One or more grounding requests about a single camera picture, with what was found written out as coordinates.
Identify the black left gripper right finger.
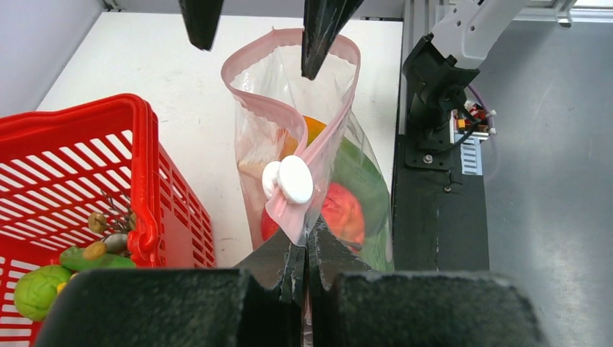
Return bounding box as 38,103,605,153
307,218,372,307

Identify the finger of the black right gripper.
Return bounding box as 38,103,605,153
179,0,224,51
301,0,364,80

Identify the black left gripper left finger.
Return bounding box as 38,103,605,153
234,231,307,307

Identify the red apple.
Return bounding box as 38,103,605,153
260,181,367,250

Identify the green lettuce head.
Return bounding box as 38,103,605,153
332,138,394,271

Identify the clear zip top bag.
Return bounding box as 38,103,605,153
227,28,385,248

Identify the orange green mango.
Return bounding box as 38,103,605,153
280,114,329,161

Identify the red plastic shopping basket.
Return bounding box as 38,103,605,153
1,94,216,346

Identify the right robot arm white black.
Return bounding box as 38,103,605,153
179,1,526,132

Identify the small brown grape bunch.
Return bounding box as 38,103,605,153
82,191,137,261

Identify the green bell pepper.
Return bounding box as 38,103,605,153
14,265,72,322

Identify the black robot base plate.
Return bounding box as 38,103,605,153
392,135,489,271

